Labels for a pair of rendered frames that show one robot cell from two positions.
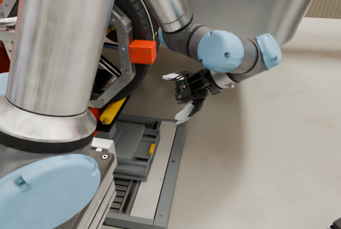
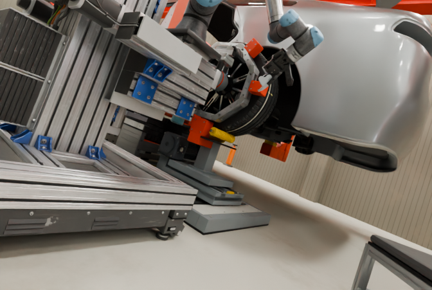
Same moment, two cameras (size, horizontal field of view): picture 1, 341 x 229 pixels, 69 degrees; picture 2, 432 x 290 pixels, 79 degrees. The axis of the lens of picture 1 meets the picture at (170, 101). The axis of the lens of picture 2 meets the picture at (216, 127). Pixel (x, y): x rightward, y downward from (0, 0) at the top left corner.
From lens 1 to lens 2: 1.05 m
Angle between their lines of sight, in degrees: 44
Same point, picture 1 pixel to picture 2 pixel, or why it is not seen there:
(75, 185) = not seen: outside the picture
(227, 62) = (288, 15)
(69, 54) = not seen: outside the picture
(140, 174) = (211, 194)
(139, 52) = (256, 83)
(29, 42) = not seen: outside the picture
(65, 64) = not seen: outside the picture
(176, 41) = (273, 27)
